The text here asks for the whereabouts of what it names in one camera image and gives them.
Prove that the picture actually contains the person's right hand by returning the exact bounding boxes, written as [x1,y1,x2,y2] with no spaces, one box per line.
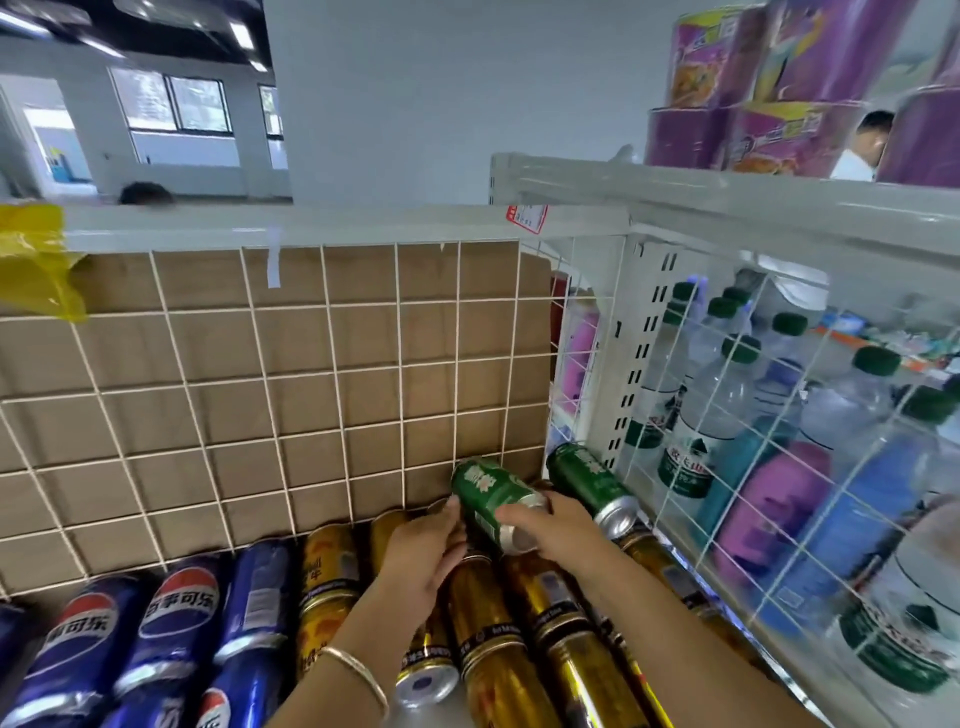
[495,491,601,575]

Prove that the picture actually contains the person's left hand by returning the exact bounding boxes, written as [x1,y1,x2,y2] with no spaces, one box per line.
[377,495,472,625]

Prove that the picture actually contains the green drink can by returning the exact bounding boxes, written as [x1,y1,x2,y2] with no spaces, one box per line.
[545,441,640,541]
[449,457,552,556]

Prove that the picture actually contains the person's left forearm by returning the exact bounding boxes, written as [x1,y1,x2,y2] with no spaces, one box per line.
[264,600,444,728]

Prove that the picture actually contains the person's right forearm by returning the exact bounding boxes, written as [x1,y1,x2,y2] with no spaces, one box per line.
[571,551,830,728]

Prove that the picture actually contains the row of gold drink cans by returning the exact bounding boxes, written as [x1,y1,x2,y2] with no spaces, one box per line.
[296,504,759,728]

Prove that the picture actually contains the pink packet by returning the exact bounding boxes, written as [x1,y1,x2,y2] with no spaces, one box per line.
[558,303,601,410]

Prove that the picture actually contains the white perforated shelf upright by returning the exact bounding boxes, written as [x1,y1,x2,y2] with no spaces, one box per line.
[592,238,695,481]

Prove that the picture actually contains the teal plastic bottle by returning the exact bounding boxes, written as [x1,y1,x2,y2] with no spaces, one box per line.
[690,416,796,549]

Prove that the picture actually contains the row of green-capped water bottles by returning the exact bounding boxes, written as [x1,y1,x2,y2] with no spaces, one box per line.
[622,281,960,728]

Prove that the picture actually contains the brown cardboard backing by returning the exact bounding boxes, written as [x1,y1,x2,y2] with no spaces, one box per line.
[0,241,556,597]

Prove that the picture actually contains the purple plastic bottle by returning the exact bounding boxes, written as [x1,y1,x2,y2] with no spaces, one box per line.
[711,441,835,601]

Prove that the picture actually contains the row of blue cola cans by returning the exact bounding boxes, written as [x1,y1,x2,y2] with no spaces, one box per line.
[0,538,295,728]

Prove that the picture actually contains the blue plastic bottle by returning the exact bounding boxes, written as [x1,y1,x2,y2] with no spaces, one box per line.
[757,435,939,639]

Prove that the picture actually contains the black framed window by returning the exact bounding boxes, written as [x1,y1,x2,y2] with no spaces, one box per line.
[108,66,241,168]

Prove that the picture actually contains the stack of purple snack cups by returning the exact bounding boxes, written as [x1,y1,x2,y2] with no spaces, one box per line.
[645,0,960,189]

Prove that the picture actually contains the gold bangle bracelet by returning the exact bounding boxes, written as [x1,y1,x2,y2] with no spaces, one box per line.
[318,646,390,721]

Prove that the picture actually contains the white wire grid panel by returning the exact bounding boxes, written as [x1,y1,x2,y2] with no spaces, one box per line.
[0,240,560,601]

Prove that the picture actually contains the white metal shelf frame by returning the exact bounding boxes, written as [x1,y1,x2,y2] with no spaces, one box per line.
[0,152,960,301]

